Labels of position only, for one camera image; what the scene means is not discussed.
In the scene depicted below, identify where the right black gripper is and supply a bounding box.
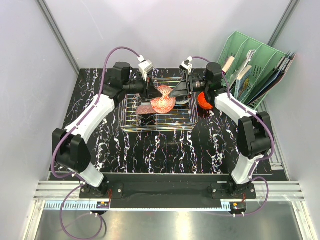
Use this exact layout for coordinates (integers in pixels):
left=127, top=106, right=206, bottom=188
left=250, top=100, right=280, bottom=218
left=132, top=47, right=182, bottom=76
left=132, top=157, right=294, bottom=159
left=167, top=70, right=210, bottom=103

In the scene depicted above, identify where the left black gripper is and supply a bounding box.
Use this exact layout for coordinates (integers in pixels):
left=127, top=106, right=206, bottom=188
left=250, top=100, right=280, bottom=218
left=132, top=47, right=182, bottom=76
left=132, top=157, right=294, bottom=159
left=123, top=73, right=163, bottom=101

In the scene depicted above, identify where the plain orange bowl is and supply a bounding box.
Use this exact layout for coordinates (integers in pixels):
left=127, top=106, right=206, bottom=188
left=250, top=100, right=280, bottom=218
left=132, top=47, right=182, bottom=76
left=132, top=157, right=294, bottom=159
left=197, top=92, right=214, bottom=110

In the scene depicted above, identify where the pink floral pattern bowl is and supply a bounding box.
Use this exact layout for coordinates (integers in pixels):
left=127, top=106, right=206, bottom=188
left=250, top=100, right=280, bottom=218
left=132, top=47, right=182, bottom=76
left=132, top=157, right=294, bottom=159
left=136, top=104, right=156, bottom=115

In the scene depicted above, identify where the blue zigzag pattern bowl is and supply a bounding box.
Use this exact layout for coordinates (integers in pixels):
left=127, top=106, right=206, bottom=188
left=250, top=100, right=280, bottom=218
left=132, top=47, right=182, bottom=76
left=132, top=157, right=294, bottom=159
left=150, top=85, right=176, bottom=114

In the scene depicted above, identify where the metal wire dish rack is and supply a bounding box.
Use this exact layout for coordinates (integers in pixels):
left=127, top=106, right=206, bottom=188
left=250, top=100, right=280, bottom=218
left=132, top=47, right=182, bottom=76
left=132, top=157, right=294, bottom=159
left=119, top=77, right=200, bottom=132

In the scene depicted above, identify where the blue orange ceramic bowl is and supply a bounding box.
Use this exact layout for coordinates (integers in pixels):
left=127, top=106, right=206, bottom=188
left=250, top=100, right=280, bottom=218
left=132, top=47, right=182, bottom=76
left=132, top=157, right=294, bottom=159
left=175, top=96, right=190, bottom=105

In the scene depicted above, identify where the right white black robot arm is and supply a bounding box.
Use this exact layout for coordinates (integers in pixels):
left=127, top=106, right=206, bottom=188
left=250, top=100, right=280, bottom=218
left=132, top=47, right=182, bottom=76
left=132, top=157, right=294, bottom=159
left=170, top=60, right=275, bottom=199

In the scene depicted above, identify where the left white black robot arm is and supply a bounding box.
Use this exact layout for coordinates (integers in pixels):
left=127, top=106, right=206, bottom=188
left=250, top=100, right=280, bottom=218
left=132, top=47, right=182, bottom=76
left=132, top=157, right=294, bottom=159
left=51, top=60, right=154, bottom=198

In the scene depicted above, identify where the purple spine book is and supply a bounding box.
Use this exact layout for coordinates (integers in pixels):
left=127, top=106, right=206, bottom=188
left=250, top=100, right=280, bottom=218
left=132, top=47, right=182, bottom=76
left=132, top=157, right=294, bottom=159
left=222, top=55, right=235, bottom=75

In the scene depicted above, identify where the blue yellow cover book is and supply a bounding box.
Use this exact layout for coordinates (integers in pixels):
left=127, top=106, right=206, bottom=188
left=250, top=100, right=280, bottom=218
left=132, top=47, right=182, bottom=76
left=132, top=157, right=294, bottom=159
left=233, top=65, right=252, bottom=100

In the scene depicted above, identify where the black marble pattern mat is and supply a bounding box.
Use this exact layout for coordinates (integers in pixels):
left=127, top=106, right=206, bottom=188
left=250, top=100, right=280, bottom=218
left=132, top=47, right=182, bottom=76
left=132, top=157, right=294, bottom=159
left=49, top=67, right=275, bottom=175

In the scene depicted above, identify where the green plastic file organizer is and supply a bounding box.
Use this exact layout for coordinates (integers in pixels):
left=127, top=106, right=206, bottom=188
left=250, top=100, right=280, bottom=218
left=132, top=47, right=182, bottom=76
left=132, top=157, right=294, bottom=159
left=218, top=31, right=296, bottom=110

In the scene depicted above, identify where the white crumpled paper item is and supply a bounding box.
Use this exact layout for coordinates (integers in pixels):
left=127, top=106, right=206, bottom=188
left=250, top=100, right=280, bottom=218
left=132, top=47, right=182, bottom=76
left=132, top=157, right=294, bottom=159
left=241, top=49, right=256, bottom=70

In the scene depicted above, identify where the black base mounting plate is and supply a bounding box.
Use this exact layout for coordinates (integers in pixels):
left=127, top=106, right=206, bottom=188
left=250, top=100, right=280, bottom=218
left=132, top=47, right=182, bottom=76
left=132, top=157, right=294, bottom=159
left=79, top=173, right=257, bottom=211

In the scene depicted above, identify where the dark folders stack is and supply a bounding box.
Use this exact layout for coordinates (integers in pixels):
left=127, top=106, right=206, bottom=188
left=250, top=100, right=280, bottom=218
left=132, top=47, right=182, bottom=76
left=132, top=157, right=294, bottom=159
left=242, top=51, right=296, bottom=106

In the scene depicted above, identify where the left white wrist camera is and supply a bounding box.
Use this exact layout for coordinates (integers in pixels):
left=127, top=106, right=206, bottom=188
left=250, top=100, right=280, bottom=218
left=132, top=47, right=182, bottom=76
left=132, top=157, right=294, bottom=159
left=137, top=55, right=154, bottom=82

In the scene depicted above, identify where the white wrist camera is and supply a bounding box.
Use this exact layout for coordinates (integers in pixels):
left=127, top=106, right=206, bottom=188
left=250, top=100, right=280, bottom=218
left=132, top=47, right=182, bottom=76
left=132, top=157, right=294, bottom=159
left=179, top=56, right=193, bottom=75
left=137, top=55, right=154, bottom=82

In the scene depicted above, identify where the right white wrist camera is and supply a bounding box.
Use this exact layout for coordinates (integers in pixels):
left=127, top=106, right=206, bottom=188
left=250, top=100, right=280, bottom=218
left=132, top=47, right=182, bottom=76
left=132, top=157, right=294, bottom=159
left=179, top=56, right=193, bottom=75

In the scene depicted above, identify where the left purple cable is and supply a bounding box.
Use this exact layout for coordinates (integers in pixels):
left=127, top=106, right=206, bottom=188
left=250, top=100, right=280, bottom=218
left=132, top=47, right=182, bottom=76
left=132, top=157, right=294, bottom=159
left=50, top=47, right=142, bottom=238

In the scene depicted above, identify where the purple cable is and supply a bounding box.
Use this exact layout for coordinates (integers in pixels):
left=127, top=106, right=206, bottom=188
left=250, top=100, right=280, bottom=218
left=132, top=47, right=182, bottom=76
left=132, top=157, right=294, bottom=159
left=189, top=56, right=276, bottom=216
left=50, top=47, right=142, bottom=238

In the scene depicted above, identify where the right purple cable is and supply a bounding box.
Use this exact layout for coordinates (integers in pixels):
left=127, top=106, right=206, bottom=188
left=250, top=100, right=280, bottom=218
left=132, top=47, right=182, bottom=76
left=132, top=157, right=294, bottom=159
left=189, top=56, right=276, bottom=216

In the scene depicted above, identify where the aluminium rail frame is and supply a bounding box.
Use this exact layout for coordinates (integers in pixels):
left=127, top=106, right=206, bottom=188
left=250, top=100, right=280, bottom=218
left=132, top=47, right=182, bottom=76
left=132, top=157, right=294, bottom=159
left=33, top=180, right=304, bottom=202

